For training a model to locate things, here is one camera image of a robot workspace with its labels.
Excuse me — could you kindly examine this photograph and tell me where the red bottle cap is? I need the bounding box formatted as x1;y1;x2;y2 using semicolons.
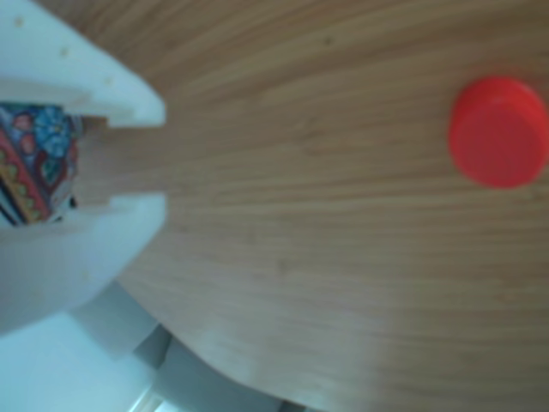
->
448;76;549;189

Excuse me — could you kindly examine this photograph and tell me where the colourful patterned cup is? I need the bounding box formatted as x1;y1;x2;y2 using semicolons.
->
0;101;82;227

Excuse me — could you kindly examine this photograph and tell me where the fabric sofa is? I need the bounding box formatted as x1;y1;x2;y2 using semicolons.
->
128;324;287;412

